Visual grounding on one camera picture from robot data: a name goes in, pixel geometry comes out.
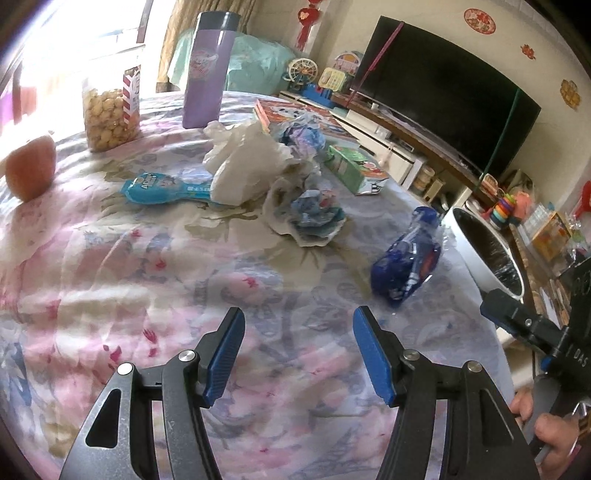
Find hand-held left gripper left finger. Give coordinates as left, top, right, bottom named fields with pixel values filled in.
left=59, top=307, right=246, bottom=480

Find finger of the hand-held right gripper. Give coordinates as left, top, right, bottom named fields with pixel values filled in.
left=480, top=288, right=568, bottom=358

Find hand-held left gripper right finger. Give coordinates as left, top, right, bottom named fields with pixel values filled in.
left=353, top=306, right=541, bottom=480

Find white trash bin black liner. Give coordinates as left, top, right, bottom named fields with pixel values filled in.
left=441, top=208, right=525, bottom=301

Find blue snack wrapper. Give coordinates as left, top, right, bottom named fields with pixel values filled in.
left=372, top=206, right=444, bottom=308

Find blue pink paper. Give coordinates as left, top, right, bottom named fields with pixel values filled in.
left=270, top=115, right=326, bottom=160
left=263, top=178, right=347, bottom=247

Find blue bottle-shaped packet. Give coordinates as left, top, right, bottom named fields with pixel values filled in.
left=121, top=172, right=218, bottom=205

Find green drink carton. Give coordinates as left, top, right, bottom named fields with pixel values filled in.
left=323, top=144, right=391, bottom=197

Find white tissue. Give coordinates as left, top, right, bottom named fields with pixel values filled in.
left=203, top=121, right=296, bottom=205

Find person's right hand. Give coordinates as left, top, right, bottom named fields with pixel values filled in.
left=510, top=388, right=583, bottom=474

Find orange toy box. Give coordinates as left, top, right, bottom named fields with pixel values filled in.
left=531, top=212, right=573, bottom=264

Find floral tablecloth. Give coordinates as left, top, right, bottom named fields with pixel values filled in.
left=0, top=90, right=509, bottom=480

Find yellow stacked jars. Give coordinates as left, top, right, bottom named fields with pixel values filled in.
left=413, top=166, right=437, bottom=199

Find white television cabinet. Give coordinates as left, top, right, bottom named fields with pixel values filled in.
left=277, top=90, right=522, bottom=217

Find black flat television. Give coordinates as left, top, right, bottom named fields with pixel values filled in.
left=348, top=15, right=542, bottom=178

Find red picture book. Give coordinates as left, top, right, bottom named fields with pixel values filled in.
left=254, top=98, right=358, bottom=144

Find clear jar of snack balls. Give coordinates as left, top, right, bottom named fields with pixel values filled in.
left=82, top=65, right=141, bottom=153

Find blue toy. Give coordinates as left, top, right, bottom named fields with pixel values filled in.
left=302, top=83, right=333, bottom=102

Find red apple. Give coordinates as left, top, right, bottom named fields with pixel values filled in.
left=0, top=134, right=57, bottom=203

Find green yellow toy phone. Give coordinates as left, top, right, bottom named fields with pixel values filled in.
left=318, top=67, right=349, bottom=90

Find purple thermos bottle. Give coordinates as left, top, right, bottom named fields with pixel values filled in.
left=182, top=11, right=241, bottom=130

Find toy ferris wheel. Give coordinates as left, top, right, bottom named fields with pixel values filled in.
left=285, top=58, right=320, bottom=92

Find pink toy house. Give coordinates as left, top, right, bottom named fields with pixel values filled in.
left=333, top=52, right=365, bottom=77

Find teal covered armchair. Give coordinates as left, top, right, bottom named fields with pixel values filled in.
left=167, top=28, right=296, bottom=93

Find beige patterned curtain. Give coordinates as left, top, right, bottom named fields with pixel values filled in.
left=157, top=0, right=195, bottom=93

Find red heart hanging decoration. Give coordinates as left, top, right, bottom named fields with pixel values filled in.
left=297, top=0, right=324, bottom=49

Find rainbow ring stacker toy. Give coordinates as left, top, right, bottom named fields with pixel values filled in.
left=489, top=193, right=518, bottom=229

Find orange yellow wall sticker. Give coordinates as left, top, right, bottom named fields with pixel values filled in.
left=560, top=79, right=581, bottom=110

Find round red wall sticker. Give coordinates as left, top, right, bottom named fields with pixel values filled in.
left=463, top=7, right=497, bottom=34

